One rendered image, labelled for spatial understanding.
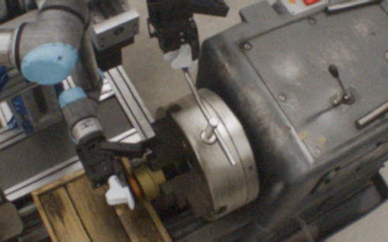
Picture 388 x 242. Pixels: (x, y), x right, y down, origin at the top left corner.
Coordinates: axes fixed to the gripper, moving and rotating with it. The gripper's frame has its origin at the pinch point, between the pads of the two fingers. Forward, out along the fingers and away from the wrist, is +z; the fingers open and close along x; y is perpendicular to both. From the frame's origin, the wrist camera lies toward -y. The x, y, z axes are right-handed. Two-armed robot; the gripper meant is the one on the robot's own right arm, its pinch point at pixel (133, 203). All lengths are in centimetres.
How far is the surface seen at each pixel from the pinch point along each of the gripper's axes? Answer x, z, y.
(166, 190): 3.0, 1.4, -8.2
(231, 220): -21.2, 10.6, -25.1
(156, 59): -108, -98, -57
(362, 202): -54, 22, -81
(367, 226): -108, 28, -106
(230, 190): 8.7, 9.9, -20.4
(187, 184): 3.1, 2.6, -13.5
